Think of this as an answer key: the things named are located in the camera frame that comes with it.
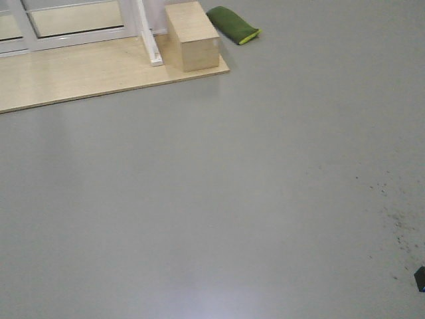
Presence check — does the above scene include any light wooden base board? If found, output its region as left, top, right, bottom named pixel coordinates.
left=1, top=35, right=230, bottom=114

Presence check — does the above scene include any light wooden box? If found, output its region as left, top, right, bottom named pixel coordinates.
left=165, top=1, right=220, bottom=72

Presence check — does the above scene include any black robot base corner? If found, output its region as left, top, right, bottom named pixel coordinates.
left=414, top=266, right=425, bottom=292

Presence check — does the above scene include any white sliding transparent door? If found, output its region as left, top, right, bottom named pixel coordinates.
left=9, top=1, right=137, bottom=51

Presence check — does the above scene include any fixed transparent door panel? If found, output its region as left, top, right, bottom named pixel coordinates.
left=1, top=0, right=29, bottom=57

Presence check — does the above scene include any white door frame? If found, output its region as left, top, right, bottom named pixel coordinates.
left=132, top=1, right=163, bottom=66

